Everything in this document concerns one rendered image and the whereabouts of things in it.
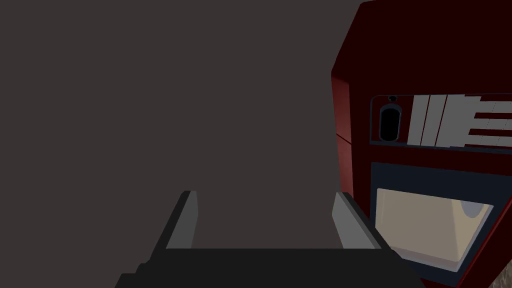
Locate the microwave door with window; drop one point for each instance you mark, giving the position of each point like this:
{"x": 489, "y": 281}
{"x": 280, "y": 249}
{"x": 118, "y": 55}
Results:
{"x": 436, "y": 224}

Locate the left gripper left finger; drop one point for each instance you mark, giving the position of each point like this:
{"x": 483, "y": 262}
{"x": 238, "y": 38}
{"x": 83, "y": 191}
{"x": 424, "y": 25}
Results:
{"x": 182, "y": 224}

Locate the dark red microwave oven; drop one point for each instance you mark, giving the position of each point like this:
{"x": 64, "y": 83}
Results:
{"x": 424, "y": 60}

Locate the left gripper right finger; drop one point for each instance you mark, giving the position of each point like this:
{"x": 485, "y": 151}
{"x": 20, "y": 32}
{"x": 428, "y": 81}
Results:
{"x": 354, "y": 228}

